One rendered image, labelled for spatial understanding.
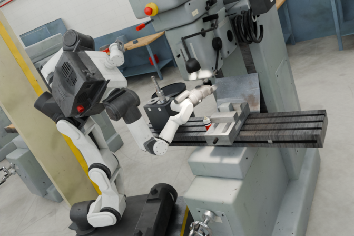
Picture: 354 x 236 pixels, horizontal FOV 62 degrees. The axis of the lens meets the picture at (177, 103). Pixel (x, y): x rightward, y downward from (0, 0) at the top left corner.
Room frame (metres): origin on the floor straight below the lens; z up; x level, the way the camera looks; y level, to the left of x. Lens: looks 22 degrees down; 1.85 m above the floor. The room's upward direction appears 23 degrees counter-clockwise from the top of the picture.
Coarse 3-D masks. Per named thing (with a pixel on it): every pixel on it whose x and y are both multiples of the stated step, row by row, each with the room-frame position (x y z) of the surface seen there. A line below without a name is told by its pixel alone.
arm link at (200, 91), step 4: (196, 88) 1.59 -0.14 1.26; (200, 88) 1.57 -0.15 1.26; (204, 88) 1.54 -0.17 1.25; (208, 88) 1.54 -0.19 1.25; (212, 88) 1.55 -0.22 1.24; (192, 92) 1.52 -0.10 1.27; (196, 92) 1.52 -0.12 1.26; (200, 92) 1.54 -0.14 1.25; (204, 92) 1.53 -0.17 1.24; (208, 92) 1.55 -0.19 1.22; (212, 92) 1.55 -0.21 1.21; (196, 96) 1.50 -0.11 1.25; (200, 96) 1.51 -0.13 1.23; (204, 96) 1.53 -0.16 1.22; (200, 100) 1.51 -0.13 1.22
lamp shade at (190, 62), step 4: (188, 60) 1.43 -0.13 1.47; (192, 60) 1.42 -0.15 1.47; (196, 60) 1.42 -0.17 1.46; (188, 64) 1.41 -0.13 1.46; (192, 64) 1.40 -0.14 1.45; (196, 64) 1.41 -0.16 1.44; (188, 68) 1.41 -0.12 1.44; (192, 68) 1.40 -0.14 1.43; (196, 68) 1.40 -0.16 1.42; (200, 68) 1.41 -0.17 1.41; (188, 72) 1.42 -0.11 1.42; (192, 72) 1.40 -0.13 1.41
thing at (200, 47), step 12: (192, 24) 1.50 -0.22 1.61; (204, 24) 1.56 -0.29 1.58; (168, 36) 1.59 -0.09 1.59; (180, 36) 1.55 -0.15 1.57; (204, 36) 1.52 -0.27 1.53; (192, 48) 1.52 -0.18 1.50; (204, 48) 1.50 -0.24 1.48; (180, 60) 1.58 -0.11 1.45; (204, 60) 1.50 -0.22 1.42; (180, 72) 1.61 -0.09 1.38; (204, 72) 1.51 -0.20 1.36
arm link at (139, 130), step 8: (144, 120) 1.35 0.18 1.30; (136, 128) 1.31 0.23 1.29; (144, 128) 1.33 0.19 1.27; (136, 136) 1.32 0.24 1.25; (144, 136) 1.31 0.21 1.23; (152, 136) 1.34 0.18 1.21; (144, 144) 1.30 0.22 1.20; (152, 144) 1.31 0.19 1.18; (160, 144) 1.31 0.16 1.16; (152, 152) 1.29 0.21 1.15; (160, 152) 1.30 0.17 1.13
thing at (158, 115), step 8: (152, 104) 1.93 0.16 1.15; (160, 104) 1.86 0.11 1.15; (168, 104) 1.83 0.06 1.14; (152, 112) 1.92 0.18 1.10; (160, 112) 1.86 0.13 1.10; (168, 112) 1.82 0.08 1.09; (176, 112) 1.86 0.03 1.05; (152, 120) 1.94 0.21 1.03; (160, 120) 1.88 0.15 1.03; (160, 128) 1.91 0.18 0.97
